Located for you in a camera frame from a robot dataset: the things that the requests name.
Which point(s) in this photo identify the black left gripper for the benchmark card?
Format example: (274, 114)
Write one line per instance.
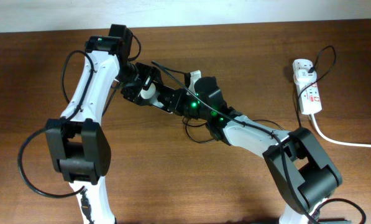
(150, 73)

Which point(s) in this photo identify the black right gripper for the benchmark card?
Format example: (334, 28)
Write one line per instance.
(179, 94)

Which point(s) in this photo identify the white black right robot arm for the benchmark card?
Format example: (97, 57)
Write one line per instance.
(302, 171)

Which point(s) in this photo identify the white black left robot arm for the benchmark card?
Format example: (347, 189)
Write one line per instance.
(77, 144)

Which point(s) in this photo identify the white USB charger adapter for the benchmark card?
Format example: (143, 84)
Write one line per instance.
(302, 76)

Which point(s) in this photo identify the white power strip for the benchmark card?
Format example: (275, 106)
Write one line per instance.
(310, 102)

